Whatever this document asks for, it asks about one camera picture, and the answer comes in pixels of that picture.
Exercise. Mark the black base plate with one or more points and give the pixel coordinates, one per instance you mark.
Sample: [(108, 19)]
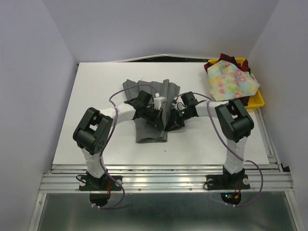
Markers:
[(220, 182), (88, 183)]

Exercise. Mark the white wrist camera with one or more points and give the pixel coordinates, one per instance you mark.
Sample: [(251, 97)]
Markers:
[(177, 104), (158, 102)]

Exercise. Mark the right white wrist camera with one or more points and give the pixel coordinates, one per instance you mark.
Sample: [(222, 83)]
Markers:
[(177, 104)]

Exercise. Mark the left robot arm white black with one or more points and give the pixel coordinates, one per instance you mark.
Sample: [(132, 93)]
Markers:
[(95, 128)]

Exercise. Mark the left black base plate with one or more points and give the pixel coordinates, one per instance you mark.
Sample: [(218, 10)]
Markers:
[(88, 183)]

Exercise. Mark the grey pleated skirt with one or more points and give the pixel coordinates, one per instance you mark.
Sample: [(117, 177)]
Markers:
[(146, 133)]

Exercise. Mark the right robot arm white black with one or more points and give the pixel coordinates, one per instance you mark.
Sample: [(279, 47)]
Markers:
[(236, 125)]

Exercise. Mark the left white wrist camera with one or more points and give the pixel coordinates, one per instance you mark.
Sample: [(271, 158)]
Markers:
[(158, 102)]

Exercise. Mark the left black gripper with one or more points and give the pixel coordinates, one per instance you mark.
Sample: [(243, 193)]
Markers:
[(157, 121)]

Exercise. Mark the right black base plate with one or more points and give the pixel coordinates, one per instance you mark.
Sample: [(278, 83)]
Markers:
[(220, 182)]

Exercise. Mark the aluminium rail frame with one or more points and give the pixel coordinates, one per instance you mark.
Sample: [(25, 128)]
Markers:
[(170, 198)]

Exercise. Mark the pastel floral skirt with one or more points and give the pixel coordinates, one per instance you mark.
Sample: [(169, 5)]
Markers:
[(228, 82)]

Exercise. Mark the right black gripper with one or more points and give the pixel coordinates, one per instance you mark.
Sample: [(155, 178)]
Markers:
[(173, 122)]

